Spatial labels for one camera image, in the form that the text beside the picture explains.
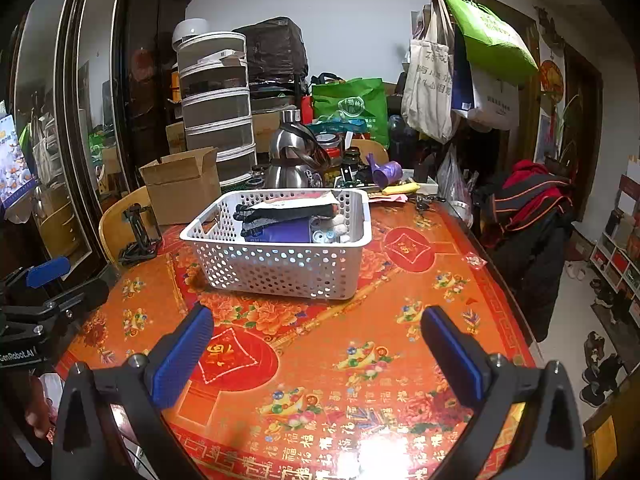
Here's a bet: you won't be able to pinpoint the stainless steel kettle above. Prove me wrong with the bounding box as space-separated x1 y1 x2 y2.
263 106 331 190

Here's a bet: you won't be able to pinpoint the clear plastic package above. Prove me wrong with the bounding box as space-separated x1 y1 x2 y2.
247 191 341 212

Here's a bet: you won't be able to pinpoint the dark plastic bottle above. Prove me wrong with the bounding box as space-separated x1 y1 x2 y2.
387 115 407 162

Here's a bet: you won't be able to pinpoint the navy blue bag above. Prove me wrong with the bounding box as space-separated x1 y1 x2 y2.
450 30 475 112

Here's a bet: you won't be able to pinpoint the beige canvas tote bag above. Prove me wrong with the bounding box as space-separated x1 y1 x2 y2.
400 7 457 145

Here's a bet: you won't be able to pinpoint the green shopping bag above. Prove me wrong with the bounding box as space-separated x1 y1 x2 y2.
311 77 390 148

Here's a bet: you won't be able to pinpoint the open cardboard box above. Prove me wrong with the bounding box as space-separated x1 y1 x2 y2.
139 146 222 226

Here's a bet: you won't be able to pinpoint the yellow wooden chair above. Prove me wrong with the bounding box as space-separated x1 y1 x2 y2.
350 140 389 167
98 186 163 268

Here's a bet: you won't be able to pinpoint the black plastic wrapped bundle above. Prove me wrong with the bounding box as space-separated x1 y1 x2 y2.
232 17 309 83

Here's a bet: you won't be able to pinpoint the brown wooden door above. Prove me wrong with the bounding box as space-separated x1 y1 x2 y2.
470 0 606 226

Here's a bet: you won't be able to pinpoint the brown cardboard box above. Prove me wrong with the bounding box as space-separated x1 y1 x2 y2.
250 110 286 153
165 120 188 156

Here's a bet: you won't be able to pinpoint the white tote bag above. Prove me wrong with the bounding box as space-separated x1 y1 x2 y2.
467 62 521 132

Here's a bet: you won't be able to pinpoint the lime green bag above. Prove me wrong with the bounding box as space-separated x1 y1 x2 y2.
445 0 540 86

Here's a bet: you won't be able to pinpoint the small white round packs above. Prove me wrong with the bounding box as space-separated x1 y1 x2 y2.
310 215 352 244

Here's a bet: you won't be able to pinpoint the white plastic basket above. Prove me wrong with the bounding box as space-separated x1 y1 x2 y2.
179 188 373 302

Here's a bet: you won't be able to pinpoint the black and red jacket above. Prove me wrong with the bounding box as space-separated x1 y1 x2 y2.
475 159 576 343

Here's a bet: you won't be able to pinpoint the wall calendar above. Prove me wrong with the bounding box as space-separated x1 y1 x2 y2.
0 114 39 212

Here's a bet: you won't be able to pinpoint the black phone holder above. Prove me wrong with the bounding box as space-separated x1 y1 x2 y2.
117 203 162 267

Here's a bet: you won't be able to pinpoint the grey plastic drawer tower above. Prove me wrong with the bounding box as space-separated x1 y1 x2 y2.
177 31 258 188

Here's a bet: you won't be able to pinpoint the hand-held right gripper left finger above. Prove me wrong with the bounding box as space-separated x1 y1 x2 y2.
51 302 216 480

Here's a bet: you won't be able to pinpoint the shoe rack with boxes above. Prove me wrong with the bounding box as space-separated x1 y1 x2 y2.
589 157 640 326

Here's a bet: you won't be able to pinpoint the person's left hand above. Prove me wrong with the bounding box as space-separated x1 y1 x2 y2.
25 375 55 443

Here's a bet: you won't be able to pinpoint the purple plastic scoop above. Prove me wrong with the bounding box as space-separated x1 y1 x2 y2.
366 154 404 187

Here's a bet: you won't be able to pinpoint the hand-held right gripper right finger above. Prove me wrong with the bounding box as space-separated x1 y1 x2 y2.
420 305 586 480

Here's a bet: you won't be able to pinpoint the dark wooden mirrored cabinet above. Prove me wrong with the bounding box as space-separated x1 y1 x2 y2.
0 0 193 281

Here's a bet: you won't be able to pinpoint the white round appliance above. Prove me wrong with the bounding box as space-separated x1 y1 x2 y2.
172 19 209 52

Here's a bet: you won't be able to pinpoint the dark shoes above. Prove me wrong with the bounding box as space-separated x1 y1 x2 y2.
580 330 627 407

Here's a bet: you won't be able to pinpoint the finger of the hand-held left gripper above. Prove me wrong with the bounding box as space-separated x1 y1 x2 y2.
45 277 111 322
0 256 71 291

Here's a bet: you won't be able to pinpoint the purple tissue pack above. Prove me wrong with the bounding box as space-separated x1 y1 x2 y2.
260 220 313 244

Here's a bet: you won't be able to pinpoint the clear plastic bag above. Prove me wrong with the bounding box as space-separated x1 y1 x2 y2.
436 146 474 226

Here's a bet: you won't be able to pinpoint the round red door decoration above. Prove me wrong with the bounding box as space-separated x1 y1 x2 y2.
539 59 566 95

